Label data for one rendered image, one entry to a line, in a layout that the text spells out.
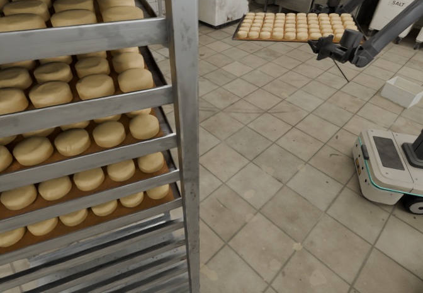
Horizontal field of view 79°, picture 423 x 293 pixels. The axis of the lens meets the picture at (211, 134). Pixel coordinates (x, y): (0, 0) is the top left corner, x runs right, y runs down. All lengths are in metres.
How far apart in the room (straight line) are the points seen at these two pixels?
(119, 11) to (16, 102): 0.18
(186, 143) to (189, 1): 0.20
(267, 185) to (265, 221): 0.28
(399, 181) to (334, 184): 0.38
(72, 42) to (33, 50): 0.04
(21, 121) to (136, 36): 0.17
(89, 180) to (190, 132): 0.22
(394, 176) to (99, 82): 1.74
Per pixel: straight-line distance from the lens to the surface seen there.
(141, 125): 0.45
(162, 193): 0.57
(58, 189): 0.52
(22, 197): 0.54
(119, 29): 0.32
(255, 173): 1.90
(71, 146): 0.45
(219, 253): 1.56
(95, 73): 0.45
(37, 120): 0.38
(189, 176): 0.45
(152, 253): 0.72
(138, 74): 0.41
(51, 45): 0.33
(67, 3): 0.43
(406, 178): 1.93
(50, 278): 1.52
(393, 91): 3.18
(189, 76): 0.33
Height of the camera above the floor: 1.43
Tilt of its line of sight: 42 degrees down
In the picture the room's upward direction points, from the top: 2 degrees clockwise
